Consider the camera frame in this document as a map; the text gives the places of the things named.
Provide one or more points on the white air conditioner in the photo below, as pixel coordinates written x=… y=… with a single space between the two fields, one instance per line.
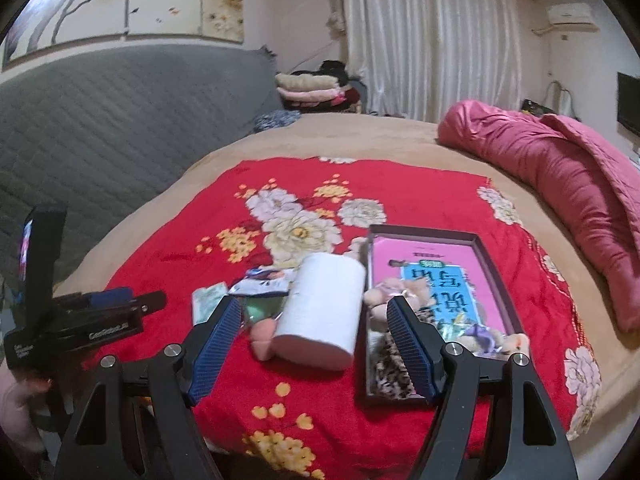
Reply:
x=571 y=15

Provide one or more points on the brown tray with pink print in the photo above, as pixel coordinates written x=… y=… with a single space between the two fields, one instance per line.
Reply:
x=425 y=255

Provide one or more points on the plush bear purple dress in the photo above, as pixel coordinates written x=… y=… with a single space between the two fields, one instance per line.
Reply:
x=480 y=336

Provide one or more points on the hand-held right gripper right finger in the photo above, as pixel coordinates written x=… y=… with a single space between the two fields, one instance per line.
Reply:
x=411 y=355

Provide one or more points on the grey quilted headboard cover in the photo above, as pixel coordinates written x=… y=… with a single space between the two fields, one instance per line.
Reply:
x=125 y=125

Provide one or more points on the pale green tissue pack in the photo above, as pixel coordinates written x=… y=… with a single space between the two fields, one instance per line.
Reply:
x=207 y=300

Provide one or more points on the beige plush bear leopard dress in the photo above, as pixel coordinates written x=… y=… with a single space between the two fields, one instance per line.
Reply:
x=395 y=292

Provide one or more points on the white blue plastic packet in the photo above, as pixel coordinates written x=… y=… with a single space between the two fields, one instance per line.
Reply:
x=262 y=280

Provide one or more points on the white curtain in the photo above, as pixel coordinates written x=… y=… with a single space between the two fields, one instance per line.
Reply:
x=430 y=35

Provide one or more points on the pink quilt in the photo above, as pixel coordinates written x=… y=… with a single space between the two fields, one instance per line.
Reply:
x=550 y=175

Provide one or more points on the dark red cloth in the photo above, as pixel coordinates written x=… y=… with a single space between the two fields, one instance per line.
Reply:
x=352 y=99

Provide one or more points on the red floral blanket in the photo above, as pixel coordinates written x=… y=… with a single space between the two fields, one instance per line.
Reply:
x=425 y=195

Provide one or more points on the pink folded cloth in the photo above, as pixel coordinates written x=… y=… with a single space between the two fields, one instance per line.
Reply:
x=310 y=96

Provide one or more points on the person's left hand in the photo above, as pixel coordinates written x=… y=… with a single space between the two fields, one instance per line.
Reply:
x=37 y=386

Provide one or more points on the white toilet paper roll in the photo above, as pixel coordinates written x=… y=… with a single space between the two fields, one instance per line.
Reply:
x=320 y=310

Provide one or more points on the small beige plush bear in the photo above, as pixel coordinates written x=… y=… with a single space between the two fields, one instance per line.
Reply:
x=515 y=345

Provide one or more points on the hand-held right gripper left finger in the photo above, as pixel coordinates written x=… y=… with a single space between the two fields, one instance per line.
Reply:
x=215 y=350

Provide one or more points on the black television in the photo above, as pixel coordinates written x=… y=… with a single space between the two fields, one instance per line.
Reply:
x=629 y=102

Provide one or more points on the peach plush toy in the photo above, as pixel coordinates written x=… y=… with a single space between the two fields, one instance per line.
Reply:
x=262 y=340

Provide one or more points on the dark floral cloth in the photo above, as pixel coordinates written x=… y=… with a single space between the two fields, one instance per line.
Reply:
x=275 y=121

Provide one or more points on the white bag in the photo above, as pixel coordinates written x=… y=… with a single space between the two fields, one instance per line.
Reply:
x=559 y=100

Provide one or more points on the person's left forearm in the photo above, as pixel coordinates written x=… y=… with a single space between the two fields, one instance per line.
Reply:
x=15 y=420

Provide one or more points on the black garment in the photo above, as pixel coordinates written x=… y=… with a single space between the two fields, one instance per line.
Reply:
x=332 y=70

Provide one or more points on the wall painting with trees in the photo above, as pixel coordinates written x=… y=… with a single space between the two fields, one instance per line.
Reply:
x=150 y=0

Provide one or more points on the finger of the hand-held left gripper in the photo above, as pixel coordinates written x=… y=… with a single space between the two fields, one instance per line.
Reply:
x=150 y=301
x=107 y=297

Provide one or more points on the green item in clear bag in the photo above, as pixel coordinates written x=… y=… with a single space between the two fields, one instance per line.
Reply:
x=260 y=310

